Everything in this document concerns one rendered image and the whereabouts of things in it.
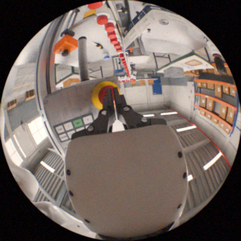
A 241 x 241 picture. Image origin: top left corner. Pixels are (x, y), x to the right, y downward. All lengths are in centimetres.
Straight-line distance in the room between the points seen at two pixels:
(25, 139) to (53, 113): 539
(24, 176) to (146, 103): 815
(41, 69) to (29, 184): 42
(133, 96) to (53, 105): 763
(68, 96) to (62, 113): 3
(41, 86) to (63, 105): 7
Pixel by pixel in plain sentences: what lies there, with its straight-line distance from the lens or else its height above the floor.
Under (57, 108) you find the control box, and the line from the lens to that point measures 16.
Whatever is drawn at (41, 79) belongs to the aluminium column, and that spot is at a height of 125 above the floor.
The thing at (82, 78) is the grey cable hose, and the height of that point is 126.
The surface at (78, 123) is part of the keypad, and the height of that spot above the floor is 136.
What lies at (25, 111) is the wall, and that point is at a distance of 564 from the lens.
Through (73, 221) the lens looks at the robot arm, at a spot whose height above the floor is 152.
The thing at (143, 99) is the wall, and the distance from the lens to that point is 787.
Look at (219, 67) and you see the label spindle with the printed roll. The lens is 59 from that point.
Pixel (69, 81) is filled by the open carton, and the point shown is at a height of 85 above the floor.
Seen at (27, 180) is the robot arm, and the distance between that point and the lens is 45.
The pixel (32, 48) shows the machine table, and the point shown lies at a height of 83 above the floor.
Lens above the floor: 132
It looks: 22 degrees up
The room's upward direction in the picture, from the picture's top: 170 degrees clockwise
